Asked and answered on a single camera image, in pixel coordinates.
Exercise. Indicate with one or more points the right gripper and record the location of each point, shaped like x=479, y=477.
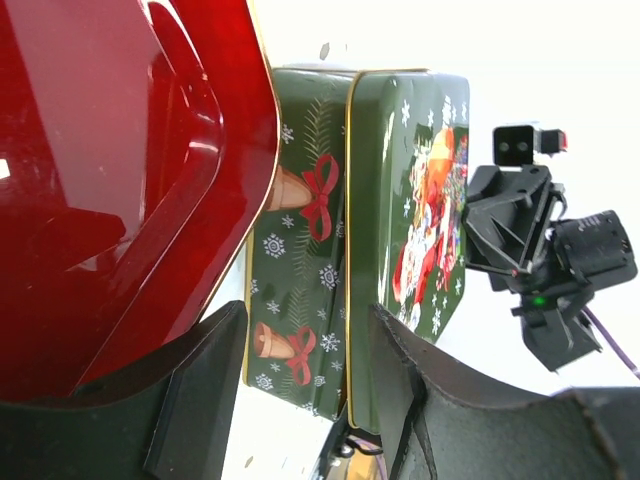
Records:
x=555, y=265

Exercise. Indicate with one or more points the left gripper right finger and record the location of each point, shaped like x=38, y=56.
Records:
x=441, y=419

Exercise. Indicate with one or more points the gold tin lid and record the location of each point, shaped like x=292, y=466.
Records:
x=407, y=138

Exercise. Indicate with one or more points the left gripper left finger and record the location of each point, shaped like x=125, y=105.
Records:
x=165, y=416

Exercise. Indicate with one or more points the gold cookie tin box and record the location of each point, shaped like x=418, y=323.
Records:
x=296, y=345

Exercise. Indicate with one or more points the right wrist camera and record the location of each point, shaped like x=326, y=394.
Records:
x=520, y=144

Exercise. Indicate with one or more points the red serving tray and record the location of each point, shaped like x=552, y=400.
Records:
x=138, y=143

